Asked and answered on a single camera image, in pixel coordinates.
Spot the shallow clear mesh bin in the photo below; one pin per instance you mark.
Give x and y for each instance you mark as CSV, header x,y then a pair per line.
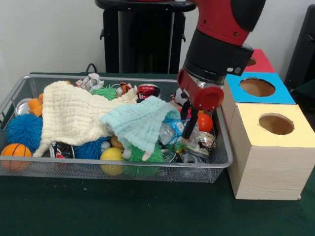
x,y
74,169

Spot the green spiky ball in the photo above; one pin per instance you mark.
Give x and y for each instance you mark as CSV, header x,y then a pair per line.
x,y
104,92

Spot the blue spiky ball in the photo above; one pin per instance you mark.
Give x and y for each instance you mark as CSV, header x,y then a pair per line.
x,y
23,132

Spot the yellow ball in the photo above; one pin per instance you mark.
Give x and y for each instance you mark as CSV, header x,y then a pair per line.
x,y
112,157

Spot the green cloth side table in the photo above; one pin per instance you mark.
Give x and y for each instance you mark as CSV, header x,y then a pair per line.
x,y
307,93

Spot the black pedestal stand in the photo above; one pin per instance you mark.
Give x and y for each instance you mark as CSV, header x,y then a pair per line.
x,y
142,39

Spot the orange plastic toy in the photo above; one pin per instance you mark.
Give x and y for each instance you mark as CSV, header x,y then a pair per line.
x,y
35,105

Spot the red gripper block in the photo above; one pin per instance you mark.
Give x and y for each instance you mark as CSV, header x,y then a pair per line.
x,y
206,96

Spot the red and white toy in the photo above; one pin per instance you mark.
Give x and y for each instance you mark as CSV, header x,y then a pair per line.
x,y
147,91

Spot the dark green table cloth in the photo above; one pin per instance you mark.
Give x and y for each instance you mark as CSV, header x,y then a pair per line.
x,y
147,211

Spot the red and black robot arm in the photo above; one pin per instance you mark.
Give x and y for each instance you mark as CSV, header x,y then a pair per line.
x,y
221,19

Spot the light blue waffle cloth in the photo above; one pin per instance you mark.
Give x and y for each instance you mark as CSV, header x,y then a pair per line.
x,y
138,123

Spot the cream waffle cloth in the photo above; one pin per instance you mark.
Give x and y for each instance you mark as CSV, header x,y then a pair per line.
x,y
74,115

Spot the black flat panel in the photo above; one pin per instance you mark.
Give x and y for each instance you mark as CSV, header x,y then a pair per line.
x,y
302,49

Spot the red ball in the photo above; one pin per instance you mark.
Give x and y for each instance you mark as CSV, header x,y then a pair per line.
x,y
205,124

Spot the orange basketball toy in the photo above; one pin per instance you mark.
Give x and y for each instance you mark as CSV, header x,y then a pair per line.
x,y
15,155

